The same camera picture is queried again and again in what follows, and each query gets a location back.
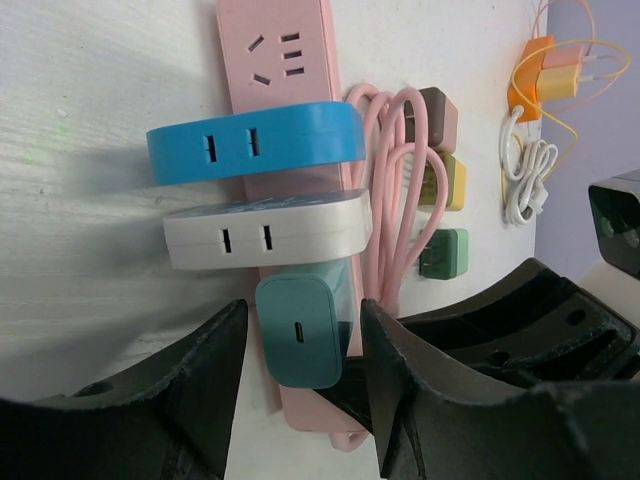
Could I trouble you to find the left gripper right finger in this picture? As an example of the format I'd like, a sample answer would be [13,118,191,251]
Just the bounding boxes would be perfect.
[361,300,639,479]

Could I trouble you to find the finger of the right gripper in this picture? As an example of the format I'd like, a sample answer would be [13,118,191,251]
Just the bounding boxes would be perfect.
[322,259,639,433]

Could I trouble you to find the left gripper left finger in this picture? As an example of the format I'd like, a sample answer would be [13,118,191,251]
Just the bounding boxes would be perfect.
[1,300,248,479]

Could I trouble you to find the green plug cube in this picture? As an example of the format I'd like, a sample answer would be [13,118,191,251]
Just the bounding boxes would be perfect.
[418,228,469,280]

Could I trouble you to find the teal usb charger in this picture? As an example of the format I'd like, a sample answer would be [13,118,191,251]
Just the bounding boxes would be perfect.
[255,259,357,389]

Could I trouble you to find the yellow plug cube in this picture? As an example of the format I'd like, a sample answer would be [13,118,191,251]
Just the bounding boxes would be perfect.
[418,152,467,211]

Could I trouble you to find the pink brown plug cube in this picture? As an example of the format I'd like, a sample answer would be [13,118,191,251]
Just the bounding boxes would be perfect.
[419,87,458,154]

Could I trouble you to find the white adapter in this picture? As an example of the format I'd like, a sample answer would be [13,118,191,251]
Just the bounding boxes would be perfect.
[163,189,372,270]

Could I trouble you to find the blue adapter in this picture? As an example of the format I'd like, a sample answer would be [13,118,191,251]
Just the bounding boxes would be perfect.
[146,101,365,186]

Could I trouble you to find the pink power strip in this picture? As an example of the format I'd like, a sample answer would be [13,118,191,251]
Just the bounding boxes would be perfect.
[215,0,449,451]

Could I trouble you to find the orange power strip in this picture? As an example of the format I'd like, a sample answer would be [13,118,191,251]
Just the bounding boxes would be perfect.
[507,35,554,123]

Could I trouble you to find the yellow charger on orange strip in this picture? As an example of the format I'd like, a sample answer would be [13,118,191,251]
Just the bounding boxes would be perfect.
[536,64,594,103]

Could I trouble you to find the pink charger on orange strip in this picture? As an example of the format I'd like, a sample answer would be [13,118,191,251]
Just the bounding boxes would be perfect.
[542,44,598,70]

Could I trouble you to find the white coiled cable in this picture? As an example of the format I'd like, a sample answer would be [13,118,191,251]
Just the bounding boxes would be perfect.
[498,104,559,226]

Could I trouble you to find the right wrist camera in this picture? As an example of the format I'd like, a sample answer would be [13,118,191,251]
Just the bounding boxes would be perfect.
[588,170,640,279]

